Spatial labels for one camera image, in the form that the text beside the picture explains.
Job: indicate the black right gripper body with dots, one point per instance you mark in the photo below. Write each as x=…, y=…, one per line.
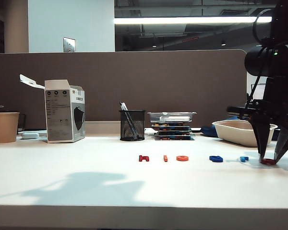
x=280, y=105

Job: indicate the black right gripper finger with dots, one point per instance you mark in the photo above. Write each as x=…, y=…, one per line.
x=261, y=139
x=284, y=143

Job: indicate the red letter b magnet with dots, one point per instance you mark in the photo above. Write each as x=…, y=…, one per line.
x=268, y=162

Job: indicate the blue letter g magnet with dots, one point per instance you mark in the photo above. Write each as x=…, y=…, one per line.
x=213, y=158

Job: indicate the orange letter i magnet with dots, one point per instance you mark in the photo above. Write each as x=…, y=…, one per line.
x=165, y=158

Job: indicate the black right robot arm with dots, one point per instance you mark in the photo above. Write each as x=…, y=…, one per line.
x=285, y=36

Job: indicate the light blue letter r magnet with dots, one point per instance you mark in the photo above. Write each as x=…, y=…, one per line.
x=242, y=159

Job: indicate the orange letter o magnet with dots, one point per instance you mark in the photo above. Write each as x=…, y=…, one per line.
x=178, y=158

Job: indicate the red letter h magnet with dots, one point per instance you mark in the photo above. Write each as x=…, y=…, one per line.
x=140, y=158

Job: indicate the computer monitor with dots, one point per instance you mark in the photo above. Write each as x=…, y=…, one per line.
x=261, y=92

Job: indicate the beige oval bowl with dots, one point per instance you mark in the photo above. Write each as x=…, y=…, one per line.
x=230, y=134

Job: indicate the clear plastic tray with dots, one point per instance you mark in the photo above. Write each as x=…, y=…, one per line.
x=156, y=115

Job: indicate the black mesh pen holder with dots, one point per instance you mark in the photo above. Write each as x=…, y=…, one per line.
x=132, y=127

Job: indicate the ceiling light strip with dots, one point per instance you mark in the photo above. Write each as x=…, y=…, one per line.
x=182, y=20

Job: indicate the brown desk partition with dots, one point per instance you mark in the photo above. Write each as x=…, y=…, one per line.
x=134, y=79

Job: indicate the black white pen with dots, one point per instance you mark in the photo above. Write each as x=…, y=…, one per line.
x=123, y=105

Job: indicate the white grey mask box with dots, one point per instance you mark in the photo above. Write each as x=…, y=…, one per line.
x=60, y=115

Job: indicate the small white case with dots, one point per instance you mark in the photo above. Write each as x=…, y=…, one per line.
x=30, y=135

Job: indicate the brown paper cup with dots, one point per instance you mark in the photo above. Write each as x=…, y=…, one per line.
x=6, y=128

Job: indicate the metal wall plate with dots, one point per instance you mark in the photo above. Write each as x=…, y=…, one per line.
x=69, y=44

